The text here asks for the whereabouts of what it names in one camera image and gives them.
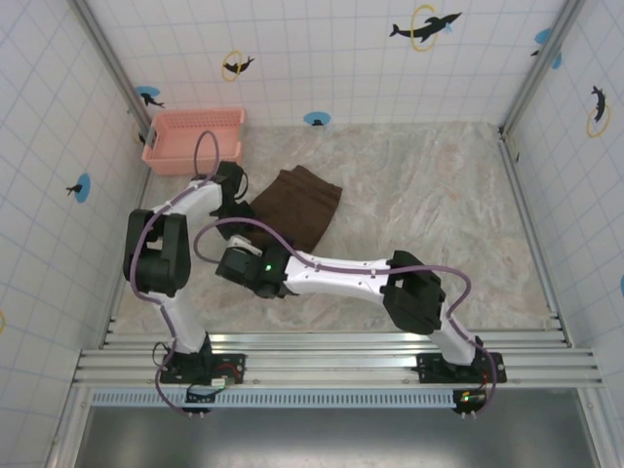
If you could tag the brown towel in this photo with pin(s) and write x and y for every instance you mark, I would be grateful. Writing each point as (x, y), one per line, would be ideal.
(300, 209)

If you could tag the pink plastic basket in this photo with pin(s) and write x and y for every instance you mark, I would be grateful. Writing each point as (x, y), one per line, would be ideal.
(180, 146)

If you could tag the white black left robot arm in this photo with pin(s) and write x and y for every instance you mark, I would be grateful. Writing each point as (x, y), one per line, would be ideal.
(156, 253)

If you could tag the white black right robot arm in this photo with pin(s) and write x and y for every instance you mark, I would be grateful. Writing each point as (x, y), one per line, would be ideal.
(414, 292)

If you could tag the blue circle dolphin sticker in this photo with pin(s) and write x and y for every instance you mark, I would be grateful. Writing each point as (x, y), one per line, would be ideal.
(146, 95)
(317, 118)
(83, 187)
(542, 36)

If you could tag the left controller board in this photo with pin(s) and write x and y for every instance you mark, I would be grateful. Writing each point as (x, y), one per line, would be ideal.
(205, 394)

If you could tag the controller board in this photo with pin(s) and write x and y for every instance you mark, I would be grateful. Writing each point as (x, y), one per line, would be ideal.
(470, 399)
(205, 394)

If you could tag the grey metal panel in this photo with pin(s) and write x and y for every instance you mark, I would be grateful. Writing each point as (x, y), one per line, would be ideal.
(341, 439)

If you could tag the right controller board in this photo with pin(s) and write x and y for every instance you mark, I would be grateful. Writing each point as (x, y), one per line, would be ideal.
(470, 399)

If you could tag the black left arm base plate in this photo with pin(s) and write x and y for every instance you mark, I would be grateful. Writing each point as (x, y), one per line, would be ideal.
(229, 368)

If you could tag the aluminium front rail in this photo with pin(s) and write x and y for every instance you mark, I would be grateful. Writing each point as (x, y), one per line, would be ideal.
(331, 361)

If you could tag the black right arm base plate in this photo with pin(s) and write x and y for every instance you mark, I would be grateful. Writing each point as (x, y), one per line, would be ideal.
(431, 368)

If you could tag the aluminium left corner post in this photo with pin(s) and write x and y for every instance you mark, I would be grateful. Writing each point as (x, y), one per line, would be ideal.
(114, 68)

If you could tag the aluminium corner post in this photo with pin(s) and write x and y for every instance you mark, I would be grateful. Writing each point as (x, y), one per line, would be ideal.
(541, 68)
(114, 68)

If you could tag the aluminium right side rail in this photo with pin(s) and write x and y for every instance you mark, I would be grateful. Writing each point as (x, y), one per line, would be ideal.
(534, 234)

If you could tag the aluminium right corner post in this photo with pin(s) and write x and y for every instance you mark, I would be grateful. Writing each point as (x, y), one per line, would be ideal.
(541, 68)

